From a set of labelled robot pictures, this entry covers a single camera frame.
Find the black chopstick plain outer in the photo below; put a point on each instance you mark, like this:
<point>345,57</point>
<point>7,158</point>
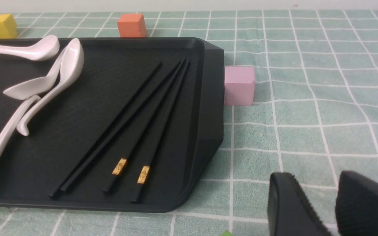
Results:
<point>123,108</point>

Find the green checkered tablecloth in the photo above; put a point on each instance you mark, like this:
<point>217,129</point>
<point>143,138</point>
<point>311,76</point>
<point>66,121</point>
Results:
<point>315,114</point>

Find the black plastic tray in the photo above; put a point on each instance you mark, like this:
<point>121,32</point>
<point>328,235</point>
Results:
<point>61,133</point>

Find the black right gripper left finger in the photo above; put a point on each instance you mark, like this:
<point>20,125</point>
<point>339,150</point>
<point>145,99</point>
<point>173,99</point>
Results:
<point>289,211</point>

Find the orange foam cube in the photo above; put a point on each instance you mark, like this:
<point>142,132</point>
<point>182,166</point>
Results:
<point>132,26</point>

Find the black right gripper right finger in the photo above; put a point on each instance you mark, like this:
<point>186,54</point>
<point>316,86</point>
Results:
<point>356,208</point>

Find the yellow foam cube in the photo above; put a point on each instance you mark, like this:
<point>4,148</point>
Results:
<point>8,26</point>

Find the white ceramic spoon top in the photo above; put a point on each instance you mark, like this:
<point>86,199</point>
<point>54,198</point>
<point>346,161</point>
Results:
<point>45,49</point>

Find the black chopstick gold band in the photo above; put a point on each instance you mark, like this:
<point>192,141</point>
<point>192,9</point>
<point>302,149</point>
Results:
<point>157,126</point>
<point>129,142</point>

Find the black chopstick plain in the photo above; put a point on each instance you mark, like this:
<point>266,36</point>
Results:
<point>123,108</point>
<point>135,106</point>

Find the black chopstick gold band right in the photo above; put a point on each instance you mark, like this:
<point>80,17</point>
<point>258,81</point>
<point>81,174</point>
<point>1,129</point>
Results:
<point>157,126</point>

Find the white ceramic spoon lower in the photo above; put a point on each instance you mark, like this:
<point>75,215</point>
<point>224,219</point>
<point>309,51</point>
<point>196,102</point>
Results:
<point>11,125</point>

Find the pink foam cube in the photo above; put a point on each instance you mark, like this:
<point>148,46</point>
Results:
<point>239,85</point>

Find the black chopstick plain inner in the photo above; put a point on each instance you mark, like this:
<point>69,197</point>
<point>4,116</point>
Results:
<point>135,106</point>

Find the white ceramic spoon upright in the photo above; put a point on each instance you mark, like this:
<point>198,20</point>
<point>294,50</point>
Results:
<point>70,69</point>

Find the white ceramic spoon middle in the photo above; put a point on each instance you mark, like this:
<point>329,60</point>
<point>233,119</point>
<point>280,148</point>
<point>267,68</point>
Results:
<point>24,90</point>

